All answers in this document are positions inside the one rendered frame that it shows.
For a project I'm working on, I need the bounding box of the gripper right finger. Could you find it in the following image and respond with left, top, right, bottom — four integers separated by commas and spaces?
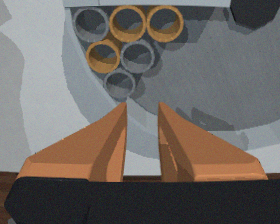
158, 102, 268, 182

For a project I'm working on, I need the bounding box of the grey metal ring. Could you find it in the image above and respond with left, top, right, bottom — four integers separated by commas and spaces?
103, 60, 136, 98
120, 32, 155, 73
72, 6, 112, 43

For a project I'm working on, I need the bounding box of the bronze bushing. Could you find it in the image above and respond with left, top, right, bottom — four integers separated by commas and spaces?
146, 5, 184, 42
109, 5, 146, 42
86, 32, 122, 73

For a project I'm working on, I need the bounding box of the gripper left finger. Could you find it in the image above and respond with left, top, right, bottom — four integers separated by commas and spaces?
16, 102, 127, 182

